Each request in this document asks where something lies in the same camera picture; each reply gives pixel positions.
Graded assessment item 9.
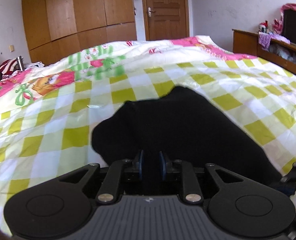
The black sweater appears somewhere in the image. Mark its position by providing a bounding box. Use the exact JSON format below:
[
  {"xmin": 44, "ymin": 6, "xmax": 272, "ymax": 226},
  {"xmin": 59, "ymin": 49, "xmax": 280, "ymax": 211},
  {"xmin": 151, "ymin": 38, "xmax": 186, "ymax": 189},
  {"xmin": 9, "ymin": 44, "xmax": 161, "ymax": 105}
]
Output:
[{"xmin": 91, "ymin": 86, "xmax": 282, "ymax": 194}]

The checkered bed quilt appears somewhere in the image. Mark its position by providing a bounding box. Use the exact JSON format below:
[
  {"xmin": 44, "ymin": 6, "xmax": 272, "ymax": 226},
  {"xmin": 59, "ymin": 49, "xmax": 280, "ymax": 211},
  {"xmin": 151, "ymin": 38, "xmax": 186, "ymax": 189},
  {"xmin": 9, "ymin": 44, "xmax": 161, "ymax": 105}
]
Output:
[{"xmin": 0, "ymin": 36, "xmax": 296, "ymax": 234}]

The wooden side cabinet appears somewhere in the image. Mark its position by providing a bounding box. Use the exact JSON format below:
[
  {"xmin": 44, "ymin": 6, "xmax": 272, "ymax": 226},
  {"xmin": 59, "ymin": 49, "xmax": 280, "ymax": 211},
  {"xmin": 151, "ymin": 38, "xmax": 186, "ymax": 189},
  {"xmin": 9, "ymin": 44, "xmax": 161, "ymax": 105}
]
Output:
[{"xmin": 233, "ymin": 29, "xmax": 296, "ymax": 75}]

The purple cloth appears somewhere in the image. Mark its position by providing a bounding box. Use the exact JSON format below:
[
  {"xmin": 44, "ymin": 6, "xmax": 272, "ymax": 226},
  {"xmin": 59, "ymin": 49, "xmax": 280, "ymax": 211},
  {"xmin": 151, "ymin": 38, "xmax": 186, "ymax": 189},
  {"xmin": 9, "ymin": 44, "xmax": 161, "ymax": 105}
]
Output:
[{"xmin": 258, "ymin": 31, "xmax": 272, "ymax": 51}]

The pink cloth on television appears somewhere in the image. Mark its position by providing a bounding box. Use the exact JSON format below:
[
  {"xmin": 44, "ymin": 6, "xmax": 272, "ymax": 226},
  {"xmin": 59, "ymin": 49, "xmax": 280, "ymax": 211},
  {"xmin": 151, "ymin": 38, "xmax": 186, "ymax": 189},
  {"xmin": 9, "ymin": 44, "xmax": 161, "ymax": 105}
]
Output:
[{"xmin": 272, "ymin": 3, "xmax": 296, "ymax": 35}]

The metal flask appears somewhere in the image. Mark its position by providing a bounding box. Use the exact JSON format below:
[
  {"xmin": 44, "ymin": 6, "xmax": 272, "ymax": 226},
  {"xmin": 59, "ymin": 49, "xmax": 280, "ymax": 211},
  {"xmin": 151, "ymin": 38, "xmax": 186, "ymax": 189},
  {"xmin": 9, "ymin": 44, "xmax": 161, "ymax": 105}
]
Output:
[{"xmin": 16, "ymin": 56, "xmax": 25, "ymax": 71}]

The red white striped cloth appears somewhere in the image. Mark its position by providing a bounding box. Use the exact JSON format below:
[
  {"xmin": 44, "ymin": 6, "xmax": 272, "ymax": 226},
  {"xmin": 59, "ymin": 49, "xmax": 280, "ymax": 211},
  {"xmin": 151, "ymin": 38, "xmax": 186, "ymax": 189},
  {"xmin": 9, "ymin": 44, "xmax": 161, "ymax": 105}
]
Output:
[{"xmin": 0, "ymin": 58, "xmax": 18, "ymax": 75}]

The wooden wardrobe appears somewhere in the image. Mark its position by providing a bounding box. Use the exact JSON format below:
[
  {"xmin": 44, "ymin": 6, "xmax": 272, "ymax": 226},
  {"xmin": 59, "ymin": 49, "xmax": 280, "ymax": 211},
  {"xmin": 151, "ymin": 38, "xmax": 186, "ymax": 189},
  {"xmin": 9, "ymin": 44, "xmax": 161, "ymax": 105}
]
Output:
[{"xmin": 21, "ymin": 0, "xmax": 137, "ymax": 65}]

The wooden door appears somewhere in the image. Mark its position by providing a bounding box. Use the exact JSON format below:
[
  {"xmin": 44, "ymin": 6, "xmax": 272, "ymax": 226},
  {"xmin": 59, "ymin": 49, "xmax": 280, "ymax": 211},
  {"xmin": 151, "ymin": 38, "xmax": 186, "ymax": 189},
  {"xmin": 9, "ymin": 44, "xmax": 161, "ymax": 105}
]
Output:
[{"xmin": 142, "ymin": 0, "xmax": 189, "ymax": 41}]

